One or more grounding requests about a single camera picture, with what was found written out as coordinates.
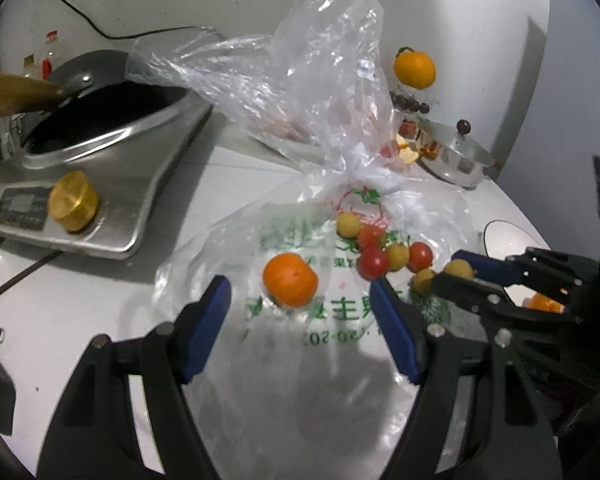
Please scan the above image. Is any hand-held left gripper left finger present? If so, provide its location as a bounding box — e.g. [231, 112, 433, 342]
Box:
[37, 275, 232, 480]

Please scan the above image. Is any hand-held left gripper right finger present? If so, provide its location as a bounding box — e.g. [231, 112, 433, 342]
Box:
[369, 276, 563, 480]

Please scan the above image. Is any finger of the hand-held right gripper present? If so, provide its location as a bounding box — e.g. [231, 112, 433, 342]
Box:
[430, 272, 581, 326]
[452, 247, 600, 306]

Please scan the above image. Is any yellow cherry tomato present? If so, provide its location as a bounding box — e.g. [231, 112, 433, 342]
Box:
[445, 258, 476, 280]
[412, 268, 437, 295]
[336, 212, 362, 238]
[384, 243, 410, 272]

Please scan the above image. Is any white plate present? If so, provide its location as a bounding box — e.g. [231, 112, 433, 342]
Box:
[482, 219, 551, 262]

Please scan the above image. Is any red cherry tomato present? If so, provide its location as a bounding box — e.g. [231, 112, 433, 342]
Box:
[357, 249, 390, 279]
[357, 225, 387, 251]
[406, 242, 434, 271]

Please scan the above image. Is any small orange mandarin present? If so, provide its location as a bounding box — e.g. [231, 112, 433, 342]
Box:
[527, 294, 565, 313]
[262, 253, 319, 307]

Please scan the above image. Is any printed flat plastic bag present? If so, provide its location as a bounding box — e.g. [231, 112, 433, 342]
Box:
[152, 162, 481, 480]

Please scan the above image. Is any steel pot with knobbed lid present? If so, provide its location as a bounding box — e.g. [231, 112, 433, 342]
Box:
[420, 119, 498, 190]

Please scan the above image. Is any orange peel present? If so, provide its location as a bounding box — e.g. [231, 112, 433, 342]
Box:
[396, 135, 421, 165]

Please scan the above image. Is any silver induction cooker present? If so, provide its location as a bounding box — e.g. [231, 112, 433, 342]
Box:
[0, 95, 216, 261]

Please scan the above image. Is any bunch of dark grapes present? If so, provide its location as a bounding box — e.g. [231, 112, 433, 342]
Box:
[390, 91, 431, 113]

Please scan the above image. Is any large gold knob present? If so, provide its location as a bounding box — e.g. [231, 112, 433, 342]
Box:
[48, 171, 101, 233]

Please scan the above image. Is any dark chopstick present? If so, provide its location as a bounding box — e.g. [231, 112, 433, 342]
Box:
[0, 250, 63, 307]

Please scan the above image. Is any large orange with stem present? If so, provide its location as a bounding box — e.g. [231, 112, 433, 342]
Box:
[393, 47, 437, 91]

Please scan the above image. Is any black wok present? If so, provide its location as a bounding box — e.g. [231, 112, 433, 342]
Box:
[22, 49, 191, 153]

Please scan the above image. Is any clear crumpled plastic bag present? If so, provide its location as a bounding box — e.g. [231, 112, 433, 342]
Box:
[125, 0, 398, 171]

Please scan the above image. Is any red capped bottle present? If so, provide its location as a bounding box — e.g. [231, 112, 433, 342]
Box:
[40, 30, 61, 81]

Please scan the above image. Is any wooden wok handle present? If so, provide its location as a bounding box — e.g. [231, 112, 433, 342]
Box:
[0, 72, 66, 121]

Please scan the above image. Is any black power cable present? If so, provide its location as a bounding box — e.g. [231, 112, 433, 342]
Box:
[32, 0, 196, 41]

